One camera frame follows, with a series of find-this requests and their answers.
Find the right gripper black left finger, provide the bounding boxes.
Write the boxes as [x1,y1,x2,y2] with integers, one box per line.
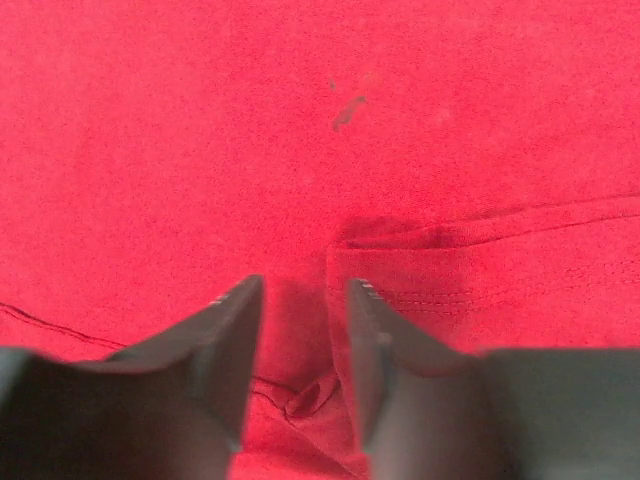
[1,275,264,479]

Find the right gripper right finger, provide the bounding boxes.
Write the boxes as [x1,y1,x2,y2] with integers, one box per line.
[348,279,639,479]

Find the red garment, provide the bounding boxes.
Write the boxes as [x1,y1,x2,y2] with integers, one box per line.
[1,1,639,479]

